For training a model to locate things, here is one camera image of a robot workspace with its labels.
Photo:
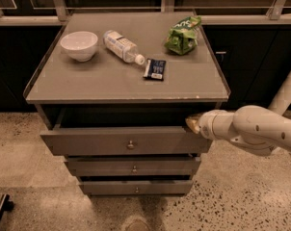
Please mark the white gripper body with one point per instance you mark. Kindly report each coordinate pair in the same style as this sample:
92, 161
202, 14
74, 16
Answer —
205, 124

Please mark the grey top drawer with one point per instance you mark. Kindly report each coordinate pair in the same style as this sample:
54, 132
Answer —
114, 141

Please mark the grey drawer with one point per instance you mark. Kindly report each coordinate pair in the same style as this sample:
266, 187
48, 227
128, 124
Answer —
132, 166
160, 187
114, 141

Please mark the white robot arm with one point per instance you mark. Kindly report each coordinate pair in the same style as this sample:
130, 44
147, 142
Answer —
252, 128

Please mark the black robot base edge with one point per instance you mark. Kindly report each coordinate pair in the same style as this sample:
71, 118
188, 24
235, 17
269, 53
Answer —
6, 205

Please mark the grey drawer cabinet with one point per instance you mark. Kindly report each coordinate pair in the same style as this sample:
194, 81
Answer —
107, 92

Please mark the grey middle drawer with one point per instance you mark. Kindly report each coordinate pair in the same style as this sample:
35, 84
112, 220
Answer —
132, 166

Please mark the grey bottom drawer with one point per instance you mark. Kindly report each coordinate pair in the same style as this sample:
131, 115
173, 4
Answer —
160, 187

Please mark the dark blue snack packet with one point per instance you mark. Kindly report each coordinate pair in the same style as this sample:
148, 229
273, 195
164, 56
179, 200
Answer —
154, 69

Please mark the green chip bag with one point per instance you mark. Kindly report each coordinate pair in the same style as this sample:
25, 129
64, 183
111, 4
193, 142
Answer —
183, 37

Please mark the clear plastic water bottle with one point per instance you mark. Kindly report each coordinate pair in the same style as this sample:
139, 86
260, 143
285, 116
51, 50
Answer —
123, 48

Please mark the white ceramic bowl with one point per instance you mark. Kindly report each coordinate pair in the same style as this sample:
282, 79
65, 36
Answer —
80, 46

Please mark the metal railing frame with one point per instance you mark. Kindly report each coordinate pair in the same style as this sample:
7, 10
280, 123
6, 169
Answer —
213, 12

